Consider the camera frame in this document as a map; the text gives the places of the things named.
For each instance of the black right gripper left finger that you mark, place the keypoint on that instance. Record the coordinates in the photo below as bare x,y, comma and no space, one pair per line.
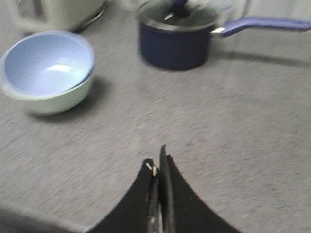
138,210

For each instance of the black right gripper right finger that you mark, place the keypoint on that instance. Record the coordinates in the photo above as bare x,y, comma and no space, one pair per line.
182,209

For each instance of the green bowl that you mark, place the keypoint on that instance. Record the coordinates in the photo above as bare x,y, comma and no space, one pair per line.
53,104

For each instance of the blue bowl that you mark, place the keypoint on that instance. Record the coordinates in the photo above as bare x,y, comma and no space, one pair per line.
47,63

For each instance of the dark blue saucepan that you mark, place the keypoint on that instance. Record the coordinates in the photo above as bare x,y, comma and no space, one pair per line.
178,50

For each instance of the glass pot lid blue knob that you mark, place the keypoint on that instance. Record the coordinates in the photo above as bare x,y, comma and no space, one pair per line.
167,15

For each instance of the cream toaster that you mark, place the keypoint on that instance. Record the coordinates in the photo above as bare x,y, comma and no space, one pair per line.
42,15

